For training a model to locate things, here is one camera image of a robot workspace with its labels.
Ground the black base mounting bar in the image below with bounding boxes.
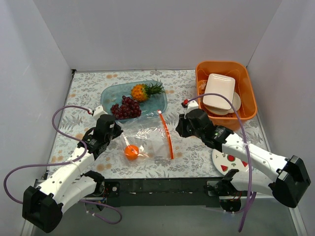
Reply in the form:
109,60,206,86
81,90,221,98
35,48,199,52
83,177,244,213

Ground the orange plastic basket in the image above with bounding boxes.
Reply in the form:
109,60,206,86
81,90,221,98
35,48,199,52
195,61,257,131

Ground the clear zip top bag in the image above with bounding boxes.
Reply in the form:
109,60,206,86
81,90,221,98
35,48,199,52
118,111,174,166

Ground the aluminium frame rail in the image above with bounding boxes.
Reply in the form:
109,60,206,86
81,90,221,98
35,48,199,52
242,194,308,236

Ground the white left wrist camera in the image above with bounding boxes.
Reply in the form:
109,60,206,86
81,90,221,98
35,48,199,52
92,105,108,120

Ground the watermelon pattern round plate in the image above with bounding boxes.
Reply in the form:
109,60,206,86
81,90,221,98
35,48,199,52
212,149,249,175

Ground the white rectangular plate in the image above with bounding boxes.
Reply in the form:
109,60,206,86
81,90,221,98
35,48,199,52
203,73,235,110

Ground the purple fake grape bunch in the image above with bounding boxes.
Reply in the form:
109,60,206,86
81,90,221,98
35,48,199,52
121,96,142,118
110,104,131,120

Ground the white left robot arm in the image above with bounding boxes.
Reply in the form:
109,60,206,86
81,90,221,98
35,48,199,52
22,114,122,233

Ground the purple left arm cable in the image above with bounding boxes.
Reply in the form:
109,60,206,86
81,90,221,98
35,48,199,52
3,105,123,224

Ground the cream round plate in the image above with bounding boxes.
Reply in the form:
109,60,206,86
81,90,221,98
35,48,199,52
205,92,241,116

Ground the teal transparent plastic tray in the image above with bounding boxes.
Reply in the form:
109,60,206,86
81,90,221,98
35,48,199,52
100,80,167,121

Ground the fake pineapple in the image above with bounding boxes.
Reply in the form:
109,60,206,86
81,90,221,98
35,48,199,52
130,83,165,102

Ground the fake orange fruit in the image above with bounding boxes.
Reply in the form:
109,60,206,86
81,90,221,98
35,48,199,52
124,145,139,161

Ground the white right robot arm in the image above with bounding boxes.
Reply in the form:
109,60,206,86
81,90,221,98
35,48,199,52
176,109,311,208

